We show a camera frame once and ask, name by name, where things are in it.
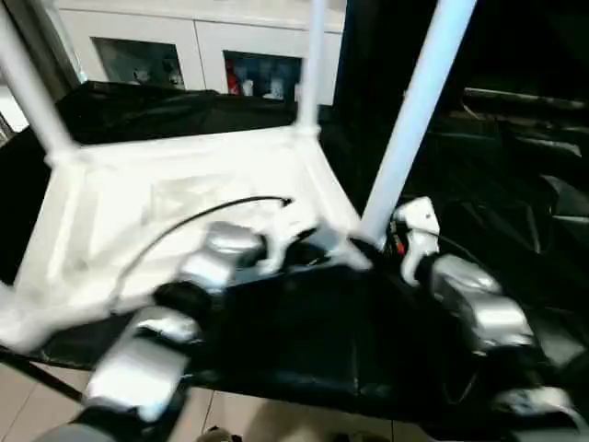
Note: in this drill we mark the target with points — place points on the white cabinet with glass doors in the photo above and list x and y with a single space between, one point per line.
202 32

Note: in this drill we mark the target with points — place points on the white plastic table top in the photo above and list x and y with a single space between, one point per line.
138 193

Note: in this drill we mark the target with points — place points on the grey curtain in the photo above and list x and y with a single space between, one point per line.
51 41

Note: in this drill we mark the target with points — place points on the black mat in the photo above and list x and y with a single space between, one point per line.
304 341

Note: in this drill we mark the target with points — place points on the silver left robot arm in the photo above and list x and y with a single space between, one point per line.
212 262

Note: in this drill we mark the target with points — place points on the grey left robot foot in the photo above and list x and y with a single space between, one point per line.
221 436

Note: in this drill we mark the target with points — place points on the white plastic table leg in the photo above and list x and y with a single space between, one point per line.
32 92
414 110
311 64

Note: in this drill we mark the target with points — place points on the black metal stand leg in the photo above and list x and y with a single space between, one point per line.
41 378

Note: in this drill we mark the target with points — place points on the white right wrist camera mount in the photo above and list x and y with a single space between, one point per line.
419 226

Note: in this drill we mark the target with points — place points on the black metal bar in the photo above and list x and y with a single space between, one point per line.
529 99

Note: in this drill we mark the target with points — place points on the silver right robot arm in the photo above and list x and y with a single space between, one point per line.
479 308

